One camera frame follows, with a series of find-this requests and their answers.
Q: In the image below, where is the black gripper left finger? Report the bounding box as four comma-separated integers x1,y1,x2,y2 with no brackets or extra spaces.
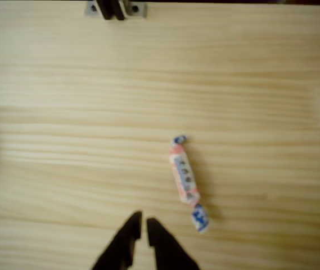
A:
92,210,143,270

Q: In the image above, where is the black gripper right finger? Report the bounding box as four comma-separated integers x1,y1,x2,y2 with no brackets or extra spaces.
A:
146,217,201,270

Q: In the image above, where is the pink white candy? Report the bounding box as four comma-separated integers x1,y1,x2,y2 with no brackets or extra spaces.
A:
166,134,211,235

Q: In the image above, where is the olive camera stand pole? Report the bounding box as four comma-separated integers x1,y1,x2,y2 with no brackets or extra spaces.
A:
99,0,127,21

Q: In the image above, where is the silver metal bracket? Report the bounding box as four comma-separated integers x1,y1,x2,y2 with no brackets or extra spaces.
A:
85,1,148,19

